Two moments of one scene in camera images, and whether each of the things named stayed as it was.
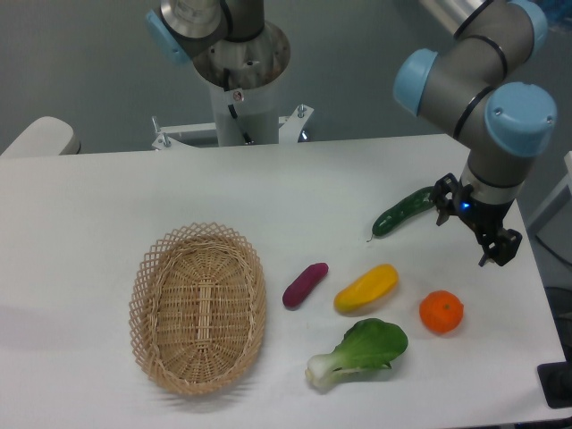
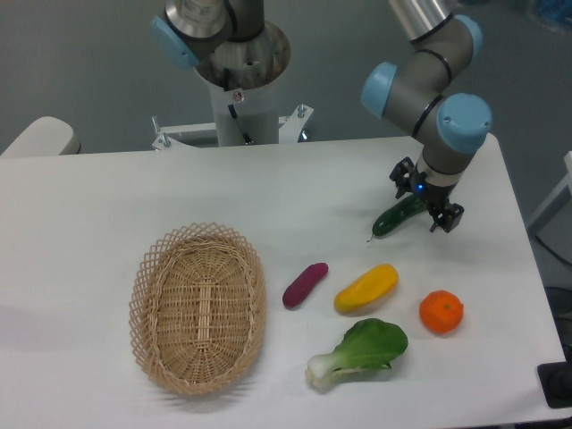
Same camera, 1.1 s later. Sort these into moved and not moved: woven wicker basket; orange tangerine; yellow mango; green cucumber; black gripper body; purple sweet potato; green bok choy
Moved: black gripper body
Not moved: purple sweet potato; woven wicker basket; green bok choy; yellow mango; green cucumber; orange tangerine
